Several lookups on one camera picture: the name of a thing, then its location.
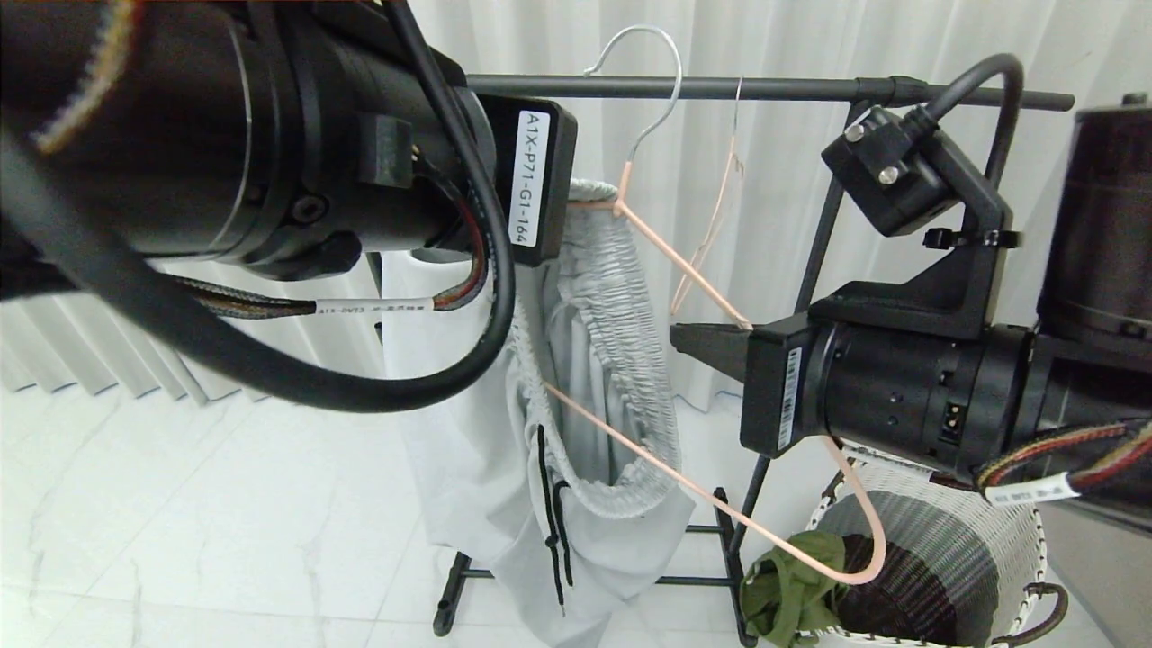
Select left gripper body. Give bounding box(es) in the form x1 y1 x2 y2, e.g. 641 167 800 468
229 0 578 271

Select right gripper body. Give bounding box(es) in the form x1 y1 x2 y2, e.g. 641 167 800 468
740 313 1036 483

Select pink clothes hanger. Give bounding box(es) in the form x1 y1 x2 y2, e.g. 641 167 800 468
544 25 887 586
670 76 748 318

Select pale grey shorts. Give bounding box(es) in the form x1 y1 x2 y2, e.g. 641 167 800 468
382 178 698 648

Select white laundry basket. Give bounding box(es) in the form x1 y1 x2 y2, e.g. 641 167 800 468
804 445 1070 648

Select black clothes rack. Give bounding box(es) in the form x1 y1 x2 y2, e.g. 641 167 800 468
364 74 1076 648

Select green garment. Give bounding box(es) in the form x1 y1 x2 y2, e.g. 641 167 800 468
740 529 849 648

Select black cable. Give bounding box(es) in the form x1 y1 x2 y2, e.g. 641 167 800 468
0 0 519 415
903 52 1027 194

